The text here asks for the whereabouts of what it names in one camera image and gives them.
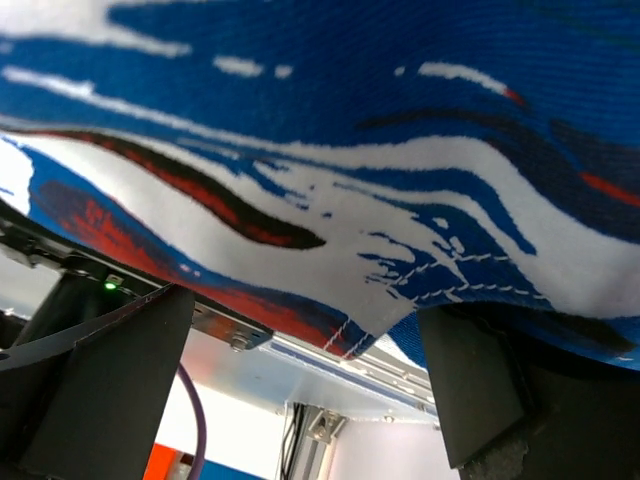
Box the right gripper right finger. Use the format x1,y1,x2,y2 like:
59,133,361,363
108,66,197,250
417,306,639,479

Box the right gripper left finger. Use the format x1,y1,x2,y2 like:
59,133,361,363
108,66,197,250
1,285,195,479

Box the blue white patterned trousers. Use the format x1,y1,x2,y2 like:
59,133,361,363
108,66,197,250
1,1,639,370

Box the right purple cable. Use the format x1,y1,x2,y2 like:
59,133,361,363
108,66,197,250
176,362,209,480

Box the aluminium frame rail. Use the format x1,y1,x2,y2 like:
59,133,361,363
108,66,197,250
183,296,437,423

